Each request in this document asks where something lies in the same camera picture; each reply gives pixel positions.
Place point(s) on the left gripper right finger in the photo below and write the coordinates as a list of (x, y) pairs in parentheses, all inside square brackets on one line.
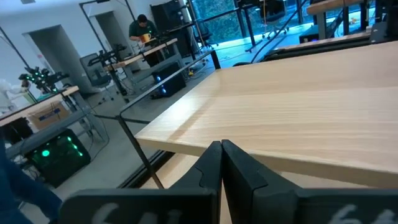
[(242, 177)]

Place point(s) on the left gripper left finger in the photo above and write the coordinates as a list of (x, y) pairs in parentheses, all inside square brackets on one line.
[(211, 174)]

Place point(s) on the robot arm with green lights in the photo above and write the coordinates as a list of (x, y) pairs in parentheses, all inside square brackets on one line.
[(40, 77)]

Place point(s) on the computer tower with blue lights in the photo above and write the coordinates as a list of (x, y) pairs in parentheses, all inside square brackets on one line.
[(169, 81)]

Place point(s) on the wooden workstation table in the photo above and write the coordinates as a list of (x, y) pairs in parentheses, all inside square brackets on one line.
[(146, 53), (37, 104)]

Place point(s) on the yellow mug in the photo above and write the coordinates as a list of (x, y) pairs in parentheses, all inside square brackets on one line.
[(145, 37)]

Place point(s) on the computer tower with green lights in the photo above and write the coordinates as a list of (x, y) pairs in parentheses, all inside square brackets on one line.
[(59, 158)]

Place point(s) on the grey office chair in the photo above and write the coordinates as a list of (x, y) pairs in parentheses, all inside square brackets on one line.
[(94, 70)]

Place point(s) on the person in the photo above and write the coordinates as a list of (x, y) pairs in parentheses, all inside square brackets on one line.
[(142, 27)]

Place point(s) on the cardboard box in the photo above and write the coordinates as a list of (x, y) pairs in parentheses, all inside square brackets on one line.
[(48, 115)]

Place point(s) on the dark blue fabric item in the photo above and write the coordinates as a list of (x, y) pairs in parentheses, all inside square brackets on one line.
[(18, 193)]

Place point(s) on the black aluminium table frame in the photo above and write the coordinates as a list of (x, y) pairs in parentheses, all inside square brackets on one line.
[(311, 51)]

